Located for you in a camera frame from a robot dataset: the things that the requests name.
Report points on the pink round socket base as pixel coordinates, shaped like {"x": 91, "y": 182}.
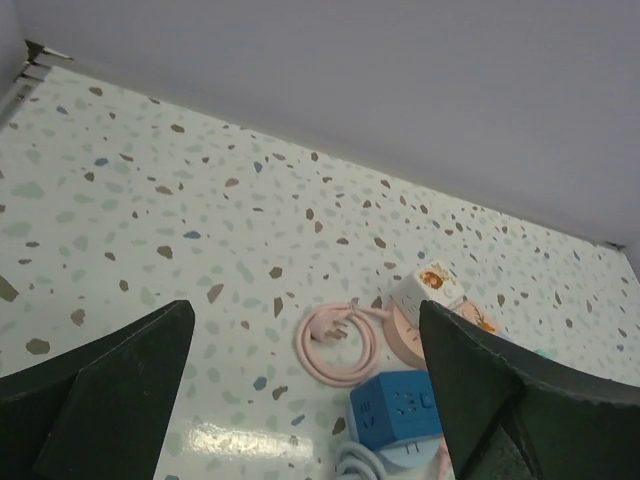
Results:
{"x": 403, "y": 338}

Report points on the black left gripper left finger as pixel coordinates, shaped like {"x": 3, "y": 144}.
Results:
{"x": 101, "y": 410}

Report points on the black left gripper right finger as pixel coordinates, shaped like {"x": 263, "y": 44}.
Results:
{"x": 510, "y": 413}

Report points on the blue cube socket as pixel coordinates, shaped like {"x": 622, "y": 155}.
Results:
{"x": 395, "y": 408}

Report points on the pink deer cube socket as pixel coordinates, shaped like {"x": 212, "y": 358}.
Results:
{"x": 474, "y": 314}

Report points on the white tiger cube socket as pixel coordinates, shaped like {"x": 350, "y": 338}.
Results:
{"x": 434, "y": 281}

